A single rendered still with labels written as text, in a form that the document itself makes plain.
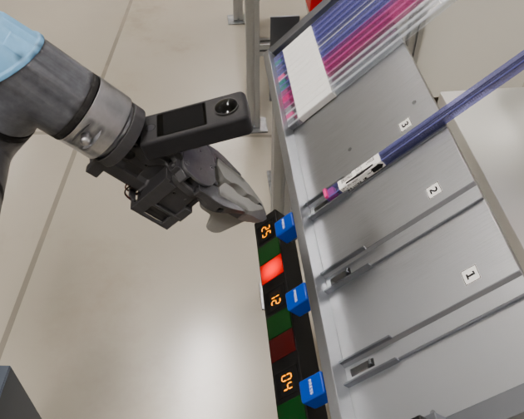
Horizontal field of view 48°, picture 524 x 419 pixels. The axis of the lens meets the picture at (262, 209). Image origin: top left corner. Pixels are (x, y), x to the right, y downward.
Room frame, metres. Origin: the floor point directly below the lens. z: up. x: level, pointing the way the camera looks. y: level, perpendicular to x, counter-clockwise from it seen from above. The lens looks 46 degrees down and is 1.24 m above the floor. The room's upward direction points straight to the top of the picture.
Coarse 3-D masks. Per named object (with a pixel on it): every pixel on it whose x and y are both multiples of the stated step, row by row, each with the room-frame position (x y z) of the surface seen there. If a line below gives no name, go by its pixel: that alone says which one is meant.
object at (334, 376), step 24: (288, 144) 0.62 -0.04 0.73; (288, 168) 0.57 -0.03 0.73; (312, 240) 0.45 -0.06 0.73; (312, 264) 0.41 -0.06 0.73; (312, 288) 0.38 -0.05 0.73; (312, 312) 0.35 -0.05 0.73; (336, 336) 0.33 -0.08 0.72; (336, 360) 0.30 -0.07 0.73; (336, 384) 0.27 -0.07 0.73; (336, 408) 0.25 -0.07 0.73
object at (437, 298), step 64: (384, 64) 0.67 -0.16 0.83; (320, 128) 0.63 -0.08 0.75; (384, 128) 0.56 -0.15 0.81; (448, 128) 0.51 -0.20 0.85; (320, 192) 0.52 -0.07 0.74; (384, 192) 0.47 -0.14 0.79; (448, 192) 0.43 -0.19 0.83; (320, 256) 0.44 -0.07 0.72; (384, 256) 0.39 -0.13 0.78; (448, 256) 0.36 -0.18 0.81; (512, 256) 0.33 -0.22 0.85; (384, 320) 0.32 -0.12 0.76; (448, 320) 0.30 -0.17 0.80; (512, 320) 0.27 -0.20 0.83; (384, 384) 0.26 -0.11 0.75; (448, 384) 0.24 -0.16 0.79; (512, 384) 0.22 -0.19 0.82
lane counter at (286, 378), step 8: (288, 368) 0.33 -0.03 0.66; (296, 368) 0.32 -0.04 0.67; (280, 376) 0.32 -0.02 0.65; (288, 376) 0.32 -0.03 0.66; (296, 376) 0.31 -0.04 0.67; (280, 384) 0.31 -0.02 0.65; (288, 384) 0.31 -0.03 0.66; (296, 384) 0.31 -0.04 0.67; (280, 392) 0.30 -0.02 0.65; (288, 392) 0.30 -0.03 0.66
